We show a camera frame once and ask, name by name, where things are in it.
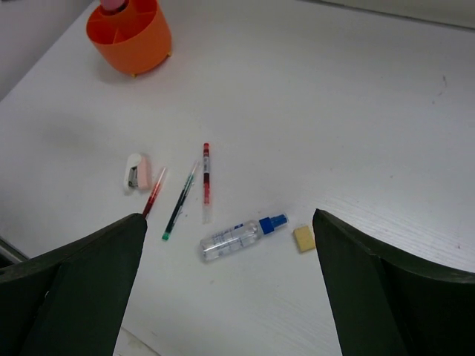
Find orange round compartment organizer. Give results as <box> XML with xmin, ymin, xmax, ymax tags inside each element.
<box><xmin>86</xmin><ymin>0</ymin><xmax>172</xmax><ymax>76</ymax></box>

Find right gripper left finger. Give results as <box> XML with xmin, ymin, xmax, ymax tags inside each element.
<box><xmin>1</xmin><ymin>214</ymin><xmax>147</xmax><ymax>355</ymax></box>

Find pink capped small bottle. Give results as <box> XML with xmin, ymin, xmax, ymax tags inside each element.
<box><xmin>100</xmin><ymin>0</ymin><xmax>128</xmax><ymax>15</ymax></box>

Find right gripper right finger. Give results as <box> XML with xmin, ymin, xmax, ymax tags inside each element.
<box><xmin>312</xmin><ymin>209</ymin><xmax>474</xmax><ymax>355</ymax></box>

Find red pen refill left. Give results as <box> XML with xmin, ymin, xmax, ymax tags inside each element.
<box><xmin>142</xmin><ymin>167</ymin><xmax>168</xmax><ymax>219</ymax></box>

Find clear spray bottle blue nozzle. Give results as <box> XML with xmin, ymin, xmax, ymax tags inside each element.
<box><xmin>199</xmin><ymin>214</ymin><xmax>289</xmax><ymax>263</ymax></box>

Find green pen refill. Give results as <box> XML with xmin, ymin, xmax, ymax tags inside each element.
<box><xmin>162</xmin><ymin>161</ymin><xmax>200</xmax><ymax>241</ymax></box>

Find white pink mini stapler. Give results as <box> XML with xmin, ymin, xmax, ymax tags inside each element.
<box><xmin>122</xmin><ymin>154</ymin><xmax>152</xmax><ymax>195</ymax></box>

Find red pen refill with white end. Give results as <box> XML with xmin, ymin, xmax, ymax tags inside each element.
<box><xmin>203</xmin><ymin>142</ymin><xmax>212</xmax><ymax>224</ymax></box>

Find tan eraser block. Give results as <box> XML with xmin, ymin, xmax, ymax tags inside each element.
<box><xmin>293</xmin><ymin>225</ymin><xmax>315</xmax><ymax>253</ymax></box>

